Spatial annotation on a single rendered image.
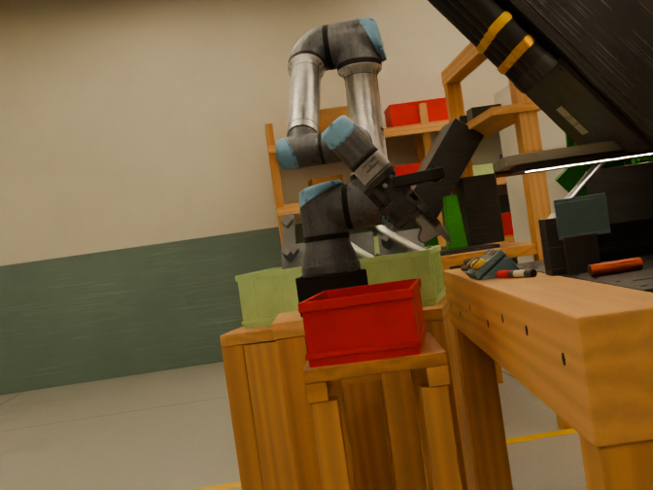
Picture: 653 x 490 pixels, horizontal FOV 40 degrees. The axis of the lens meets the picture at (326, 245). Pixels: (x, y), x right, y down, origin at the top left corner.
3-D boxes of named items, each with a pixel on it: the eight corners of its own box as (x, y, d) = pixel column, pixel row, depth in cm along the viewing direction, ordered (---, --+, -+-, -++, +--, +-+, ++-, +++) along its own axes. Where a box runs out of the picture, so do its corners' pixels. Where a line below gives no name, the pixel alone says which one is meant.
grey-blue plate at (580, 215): (566, 275, 165) (555, 199, 165) (563, 275, 167) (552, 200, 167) (617, 268, 165) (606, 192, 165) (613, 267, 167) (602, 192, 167)
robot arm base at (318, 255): (304, 277, 221) (299, 237, 221) (300, 277, 236) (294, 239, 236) (364, 268, 223) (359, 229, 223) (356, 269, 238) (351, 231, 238)
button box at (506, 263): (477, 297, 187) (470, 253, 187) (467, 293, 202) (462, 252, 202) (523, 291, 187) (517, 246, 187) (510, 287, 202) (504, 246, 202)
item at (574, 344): (594, 449, 101) (574, 317, 101) (450, 323, 251) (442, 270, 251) (719, 432, 100) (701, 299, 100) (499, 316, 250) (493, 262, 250)
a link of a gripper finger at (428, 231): (434, 257, 196) (405, 226, 196) (454, 238, 196) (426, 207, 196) (435, 257, 193) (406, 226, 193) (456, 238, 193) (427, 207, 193)
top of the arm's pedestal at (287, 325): (273, 340, 213) (270, 324, 213) (280, 328, 245) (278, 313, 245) (406, 321, 213) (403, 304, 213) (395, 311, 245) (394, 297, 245)
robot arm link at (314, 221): (308, 238, 236) (301, 187, 237) (358, 230, 234) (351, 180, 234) (298, 238, 225) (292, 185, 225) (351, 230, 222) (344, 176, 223)
